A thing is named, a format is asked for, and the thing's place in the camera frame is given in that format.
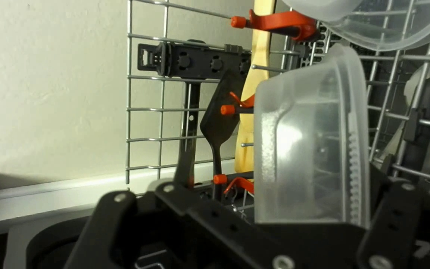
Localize black plastic spatula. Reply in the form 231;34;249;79
137;39;252;191

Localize wooden spatula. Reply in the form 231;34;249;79
234;0;279;176

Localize clear round plastic bowl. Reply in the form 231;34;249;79
281;0;430;52

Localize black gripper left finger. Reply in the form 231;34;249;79
64;181;276;269

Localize clear square plastic bowl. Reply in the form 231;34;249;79
252;43;373;230

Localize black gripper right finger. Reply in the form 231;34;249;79
355;166;430;269

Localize wire dishwasher rack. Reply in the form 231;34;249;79
124;0;430;200

